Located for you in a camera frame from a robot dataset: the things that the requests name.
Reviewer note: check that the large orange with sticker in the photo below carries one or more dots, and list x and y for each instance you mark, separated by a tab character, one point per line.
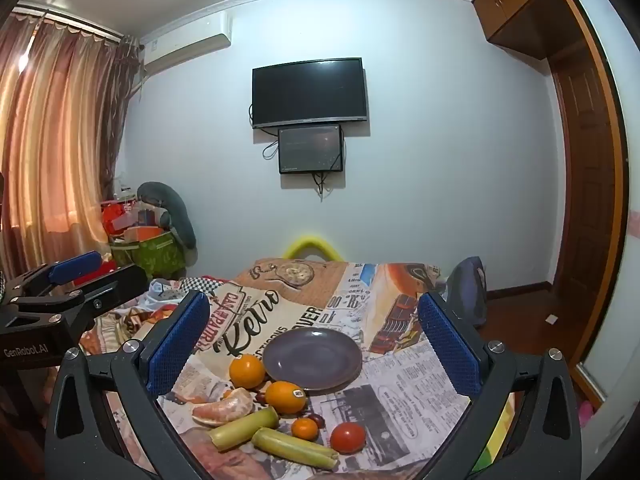
284	397

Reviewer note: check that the orange box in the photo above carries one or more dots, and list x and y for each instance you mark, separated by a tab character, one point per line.
142	234

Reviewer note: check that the pile of red packages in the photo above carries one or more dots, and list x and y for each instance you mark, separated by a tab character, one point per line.
115	217

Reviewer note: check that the grey plush cushion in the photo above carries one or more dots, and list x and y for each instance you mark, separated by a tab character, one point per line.
175	210

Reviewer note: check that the wooden overhead cabinet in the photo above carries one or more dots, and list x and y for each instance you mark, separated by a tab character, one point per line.
520	2

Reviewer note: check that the red tomato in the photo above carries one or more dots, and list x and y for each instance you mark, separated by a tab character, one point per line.
347	437

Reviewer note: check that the black white checkered cloth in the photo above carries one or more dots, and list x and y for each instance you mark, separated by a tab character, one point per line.
205	282

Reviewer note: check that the brown wooden door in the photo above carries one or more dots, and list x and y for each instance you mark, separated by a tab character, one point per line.
587	185

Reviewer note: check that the green sugarcane piece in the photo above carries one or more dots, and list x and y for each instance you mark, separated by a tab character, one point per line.
242	427
295	447

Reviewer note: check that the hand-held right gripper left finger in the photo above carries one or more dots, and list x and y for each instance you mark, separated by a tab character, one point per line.
177	342

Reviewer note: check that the dark red jujube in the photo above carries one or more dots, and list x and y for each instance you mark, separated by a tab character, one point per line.
261	398
316	420

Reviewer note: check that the plain mandarin orange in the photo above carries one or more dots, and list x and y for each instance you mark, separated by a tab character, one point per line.
247	371

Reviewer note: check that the green patterned box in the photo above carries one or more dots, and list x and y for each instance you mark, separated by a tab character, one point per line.
150	255

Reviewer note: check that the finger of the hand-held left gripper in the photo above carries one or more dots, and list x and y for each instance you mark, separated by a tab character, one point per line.
117	287
75	266

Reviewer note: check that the white blue patterned cloth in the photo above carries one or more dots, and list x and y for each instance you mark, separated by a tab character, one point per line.
162	292

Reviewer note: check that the printed blanket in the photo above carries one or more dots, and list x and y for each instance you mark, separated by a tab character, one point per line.
400	400

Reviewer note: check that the purple round plate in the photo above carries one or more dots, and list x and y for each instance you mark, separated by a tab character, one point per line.
312	360

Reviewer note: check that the pink toy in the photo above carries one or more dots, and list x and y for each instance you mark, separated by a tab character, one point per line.
585	412

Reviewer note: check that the black wall television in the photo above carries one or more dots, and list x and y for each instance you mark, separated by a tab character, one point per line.
310	92

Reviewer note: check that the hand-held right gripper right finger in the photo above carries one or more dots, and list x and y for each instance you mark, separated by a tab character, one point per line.
447	347

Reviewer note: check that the white air conditioner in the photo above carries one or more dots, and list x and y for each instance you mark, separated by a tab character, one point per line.
190	37

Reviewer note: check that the small tangerine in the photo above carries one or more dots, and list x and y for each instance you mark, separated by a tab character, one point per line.
305	429

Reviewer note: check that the pink orange curtain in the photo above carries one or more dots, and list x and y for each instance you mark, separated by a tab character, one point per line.
55	135

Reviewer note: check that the blue backpack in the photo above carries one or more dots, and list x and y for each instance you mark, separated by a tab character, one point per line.
467	290

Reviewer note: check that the small black wall screen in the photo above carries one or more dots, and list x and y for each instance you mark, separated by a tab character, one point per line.
310	149

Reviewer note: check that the peeled orange piece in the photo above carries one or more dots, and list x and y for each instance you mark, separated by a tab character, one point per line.
225	407

